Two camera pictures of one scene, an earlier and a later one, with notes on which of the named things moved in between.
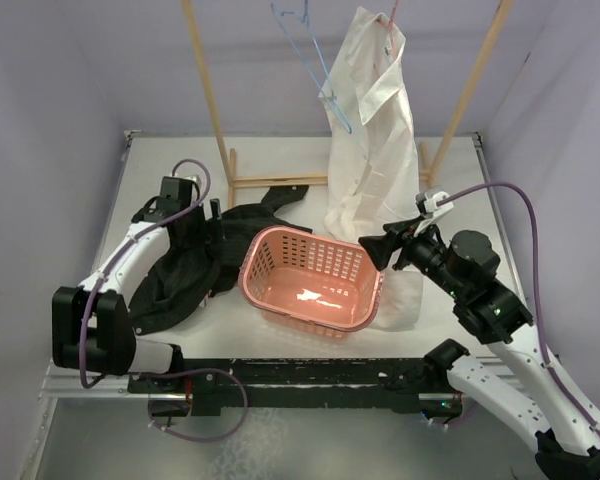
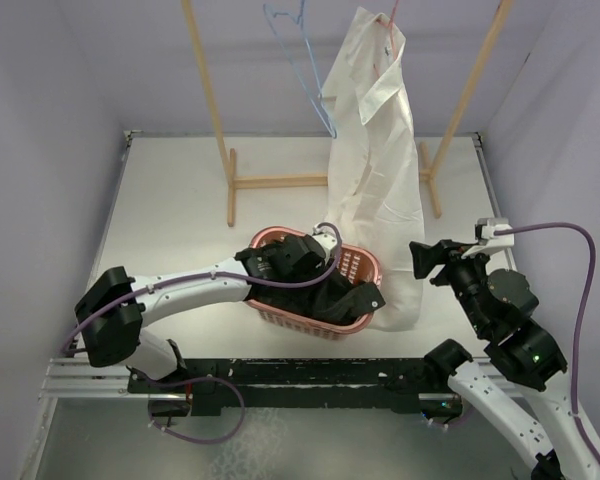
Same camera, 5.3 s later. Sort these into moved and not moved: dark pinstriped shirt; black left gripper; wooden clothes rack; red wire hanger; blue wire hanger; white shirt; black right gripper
Moved: black left gripper; dark pinstriped shirt; black right gripper; blue wire hanger
Not moved: wooden clothes rack; red wire hanger; white shirt
